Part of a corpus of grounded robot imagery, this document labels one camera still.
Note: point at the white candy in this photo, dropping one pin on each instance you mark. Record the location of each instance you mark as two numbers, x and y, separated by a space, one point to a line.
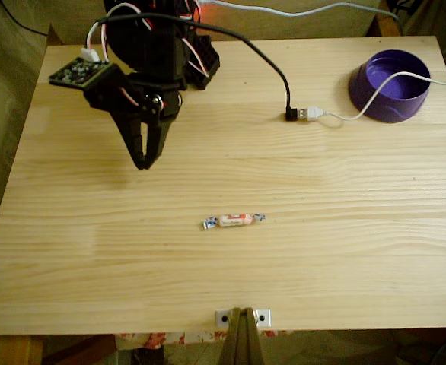
234 220

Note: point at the purple plastic bowl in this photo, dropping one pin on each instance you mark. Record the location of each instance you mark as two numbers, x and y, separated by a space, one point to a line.
375 104

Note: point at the floral patterned cloth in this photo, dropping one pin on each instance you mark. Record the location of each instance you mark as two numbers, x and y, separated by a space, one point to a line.
150 338

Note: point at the wooden trestle beam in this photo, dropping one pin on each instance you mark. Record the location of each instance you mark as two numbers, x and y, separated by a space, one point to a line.
386 26

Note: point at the green camera circuit board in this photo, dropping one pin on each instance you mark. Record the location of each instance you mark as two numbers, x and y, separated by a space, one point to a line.
80 73

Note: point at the silver metal bracket plate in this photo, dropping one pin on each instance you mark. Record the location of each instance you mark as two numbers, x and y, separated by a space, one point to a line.
223 318
263 318

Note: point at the pale wooden post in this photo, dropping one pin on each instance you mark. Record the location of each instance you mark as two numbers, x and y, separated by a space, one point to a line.
13 351

